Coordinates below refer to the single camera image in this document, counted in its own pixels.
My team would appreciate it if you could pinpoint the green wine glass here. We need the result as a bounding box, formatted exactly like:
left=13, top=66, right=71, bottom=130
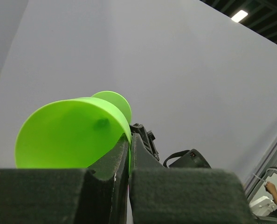
left=14, top=91, right=132, bottom=169

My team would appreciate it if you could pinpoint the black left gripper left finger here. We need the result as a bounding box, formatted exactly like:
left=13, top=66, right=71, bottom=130
left=0, top=135, right=129, bottom=224

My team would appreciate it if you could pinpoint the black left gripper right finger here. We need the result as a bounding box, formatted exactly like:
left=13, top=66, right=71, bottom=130
left=129, top=124, right=255, bottom=224

